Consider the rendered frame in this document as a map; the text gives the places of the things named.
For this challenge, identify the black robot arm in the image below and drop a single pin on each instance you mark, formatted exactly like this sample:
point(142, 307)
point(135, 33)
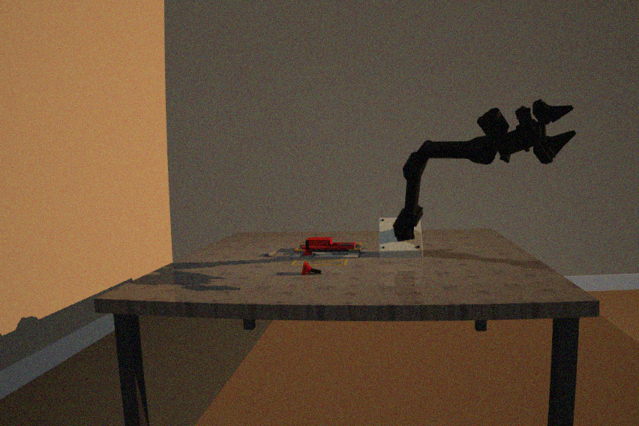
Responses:
point(480, 150)

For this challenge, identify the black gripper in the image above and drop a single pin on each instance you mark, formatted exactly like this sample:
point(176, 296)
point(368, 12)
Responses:
point(545, 147)

